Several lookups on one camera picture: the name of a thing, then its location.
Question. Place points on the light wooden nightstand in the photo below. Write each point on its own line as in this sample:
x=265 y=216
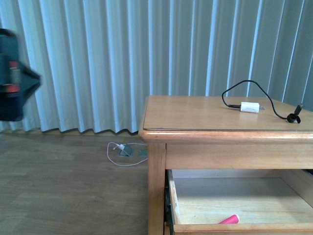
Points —
x=201 y=133

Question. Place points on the pale blue pleated curtain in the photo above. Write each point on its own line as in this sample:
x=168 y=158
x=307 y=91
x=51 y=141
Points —
x=100 y=59

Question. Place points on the closed metal floor outlet cover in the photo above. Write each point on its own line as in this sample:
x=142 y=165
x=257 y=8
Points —
x=143 y=153

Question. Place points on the black gripper red accents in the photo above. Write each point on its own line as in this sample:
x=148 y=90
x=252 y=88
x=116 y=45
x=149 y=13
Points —
x=17 y=81

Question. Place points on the wooden drawer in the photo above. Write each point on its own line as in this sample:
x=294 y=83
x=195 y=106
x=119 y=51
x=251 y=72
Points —
x=267 y=201

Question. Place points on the white USB charger block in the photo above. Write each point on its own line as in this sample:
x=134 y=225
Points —
x=251 y=107

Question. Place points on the pink highlighter marker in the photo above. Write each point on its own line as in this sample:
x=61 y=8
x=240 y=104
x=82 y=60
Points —
x=234 y=219

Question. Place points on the open metal floor outlet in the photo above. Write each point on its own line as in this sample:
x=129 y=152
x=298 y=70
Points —
x=125 y=150

